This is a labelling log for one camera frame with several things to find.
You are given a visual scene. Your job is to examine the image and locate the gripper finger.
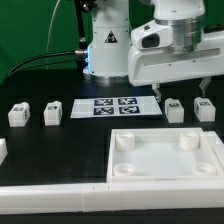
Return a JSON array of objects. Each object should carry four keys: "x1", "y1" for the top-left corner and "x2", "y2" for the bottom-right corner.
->
[
  {"x1": 199, "y1": 77, "x2": 211, "y2": 97},
  {"x1": 152, "y1": 84, "x2": 162, "y2": 103}
]

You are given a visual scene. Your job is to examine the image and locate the black vertical pole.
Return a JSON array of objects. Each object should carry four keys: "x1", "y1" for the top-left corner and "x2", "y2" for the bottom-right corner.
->
[{"x1": 73, "y1": 0, "x2": 87, "y2": 49}]

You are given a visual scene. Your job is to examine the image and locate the white front fence rail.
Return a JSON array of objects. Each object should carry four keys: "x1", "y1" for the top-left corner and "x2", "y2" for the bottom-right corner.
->
[{"x1": 0, "y1": 180, "x2": 224, "y2": 215}]

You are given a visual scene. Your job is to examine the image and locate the black cable lower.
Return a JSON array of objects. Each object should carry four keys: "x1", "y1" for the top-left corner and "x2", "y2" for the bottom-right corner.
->
[{"x1": 8, "y1": 59, "x2": 88, "y2": 78}]

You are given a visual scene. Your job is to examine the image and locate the black cable upper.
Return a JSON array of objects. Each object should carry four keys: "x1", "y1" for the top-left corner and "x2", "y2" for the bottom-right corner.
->
[{"x1": 6, "y1": 50, "x2": 88, "y2": 78}]

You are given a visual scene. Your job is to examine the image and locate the black cable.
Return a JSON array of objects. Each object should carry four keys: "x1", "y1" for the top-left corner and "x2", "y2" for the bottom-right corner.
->
[
  {"x1": 8, "y1": 59, "x2": 88, "y2": 78},
  {"x1": 6, "y1": 50, "x2": 88, "y2": 78}
]

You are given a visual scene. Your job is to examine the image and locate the grey thin cable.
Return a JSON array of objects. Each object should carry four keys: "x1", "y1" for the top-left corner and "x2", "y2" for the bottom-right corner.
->
[{"x1": 45, "y1": 0, "x2": 62, "y2": 70}]

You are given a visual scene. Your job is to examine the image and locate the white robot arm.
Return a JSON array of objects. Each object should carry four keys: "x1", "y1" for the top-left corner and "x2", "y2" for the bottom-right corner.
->
[{"x1": 81, "y1": 0, "x2": 224, "y2": 91}]

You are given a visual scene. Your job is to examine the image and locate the white sheet with markers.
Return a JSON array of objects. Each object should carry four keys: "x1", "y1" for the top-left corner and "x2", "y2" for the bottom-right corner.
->
[{"x1": 71, "y1": 96, "x2": 162, "y2": 118}]

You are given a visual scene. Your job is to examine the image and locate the white square table top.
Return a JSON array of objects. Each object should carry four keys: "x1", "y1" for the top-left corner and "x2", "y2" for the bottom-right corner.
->
[{"x1": 106, "y1": 128, "x2": 224, "y2": 183}]

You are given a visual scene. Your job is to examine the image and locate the white left block piece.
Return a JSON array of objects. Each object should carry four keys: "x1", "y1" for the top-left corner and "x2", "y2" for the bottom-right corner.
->
[{"x1": 0, "y1": 138, "x2": 8, "y2": 165}]

